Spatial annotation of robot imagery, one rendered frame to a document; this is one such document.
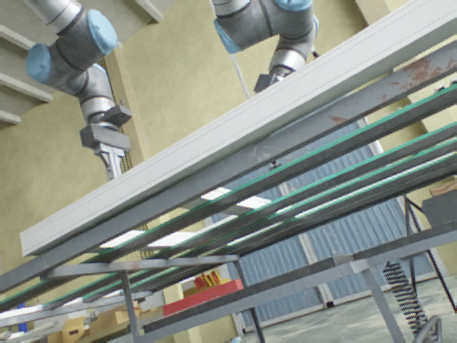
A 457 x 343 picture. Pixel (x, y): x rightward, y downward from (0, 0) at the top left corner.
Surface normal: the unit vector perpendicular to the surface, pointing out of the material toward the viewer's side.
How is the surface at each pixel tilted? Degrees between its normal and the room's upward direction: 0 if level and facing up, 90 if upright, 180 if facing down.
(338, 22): 90
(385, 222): 90
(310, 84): 90
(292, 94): 90
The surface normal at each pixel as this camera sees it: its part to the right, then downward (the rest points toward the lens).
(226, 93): -0.45, -0.16
